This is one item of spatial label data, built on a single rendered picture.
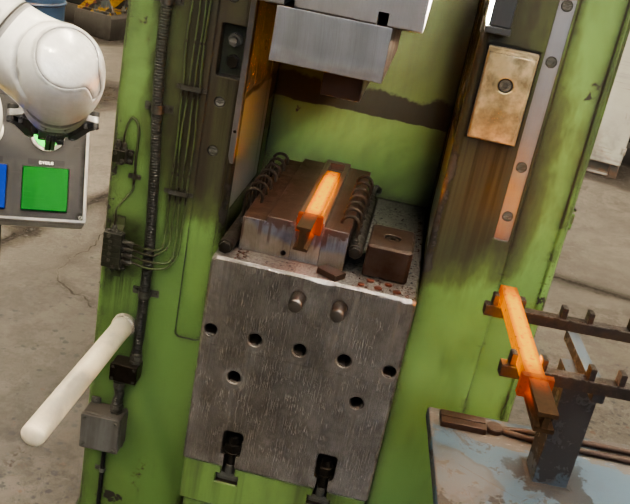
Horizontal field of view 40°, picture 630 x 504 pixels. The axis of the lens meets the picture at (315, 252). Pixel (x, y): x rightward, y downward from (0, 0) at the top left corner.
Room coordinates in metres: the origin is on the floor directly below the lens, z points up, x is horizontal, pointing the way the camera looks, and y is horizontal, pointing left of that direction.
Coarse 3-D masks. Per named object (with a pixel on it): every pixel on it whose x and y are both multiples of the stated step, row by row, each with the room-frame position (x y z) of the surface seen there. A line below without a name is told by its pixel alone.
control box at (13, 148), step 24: (0, 96) 1.42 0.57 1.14; (0, 144) 1.38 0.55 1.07; (24, 144) 1.40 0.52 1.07; (72, 144) 1.43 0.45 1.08; (72, 168) 1.41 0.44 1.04; (72, 192) 1.39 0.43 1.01; (0, 216) 1.33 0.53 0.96; (24, 216) 1.34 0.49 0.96; (48, 216) 1.36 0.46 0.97; (72, 216) 1.37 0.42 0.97
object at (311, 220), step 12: (324, 180) 1.73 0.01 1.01; (336, 180) 1.74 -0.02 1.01; (324, 192) 1.65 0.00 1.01; (312, 204) 1.56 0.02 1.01; (324, 204) 1.57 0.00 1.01; (300, 216) 1.48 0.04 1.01; (312, 216) 1.47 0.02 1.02; (300, 228) 1.40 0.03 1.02; (312, 228) 1.48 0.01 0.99; (300, 240) 1.40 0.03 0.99
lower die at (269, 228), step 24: (288, 168) 1.85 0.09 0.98; (312, 168) 1.85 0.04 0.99; (264, 192) 1.66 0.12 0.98; (288, 192) 1.66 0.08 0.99; (312, 192) 1.66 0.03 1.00; (336, 192) 1.69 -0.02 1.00; (360, 192) 1.74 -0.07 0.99; (264, 216) 1.52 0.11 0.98; (288, 216) 1.52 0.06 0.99; (336, 216) 1.57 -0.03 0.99; (240, 240) 1.50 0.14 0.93; (264, 240) 1.50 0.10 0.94; (288, 240) 1.50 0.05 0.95; (312, 240) 1.49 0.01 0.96; (336, 240) 1.49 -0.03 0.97; (312, 264) 1.49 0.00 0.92; (336, 264) 1.49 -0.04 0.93
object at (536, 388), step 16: (512, 288) 1.41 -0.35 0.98; (512, 304) 1.34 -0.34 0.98; (512, 320) 1.27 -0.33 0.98; (512, 336) 1.23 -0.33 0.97; (528, 336) 1.23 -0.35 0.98; (528, 352) 1.17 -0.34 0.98; (528, 368) 1.12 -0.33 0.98; (528, 384) 1.08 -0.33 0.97; (544, 384) 1.07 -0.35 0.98; (528, 400) 1.06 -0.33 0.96; (544, 400) 1.03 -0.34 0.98; (544, 416) 0.99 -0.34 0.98; (544, 432) 0.99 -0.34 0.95
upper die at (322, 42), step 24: (288, 24) 1.50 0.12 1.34; (312, 24) 1.50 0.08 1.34; (336, 24) 1.50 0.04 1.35; (360, 24) 1.49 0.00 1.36; (384, 24) 1.52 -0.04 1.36; (288, 48) 1.50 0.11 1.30; (312, 48) 1.50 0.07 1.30; (336, 48) 1.50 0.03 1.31; (360, 48) 1.49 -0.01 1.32; (384, 48) 1.49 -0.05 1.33; (336, 72) 1.49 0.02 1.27; (360, 72) 1.49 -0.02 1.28; (384, 72) 1.51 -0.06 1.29
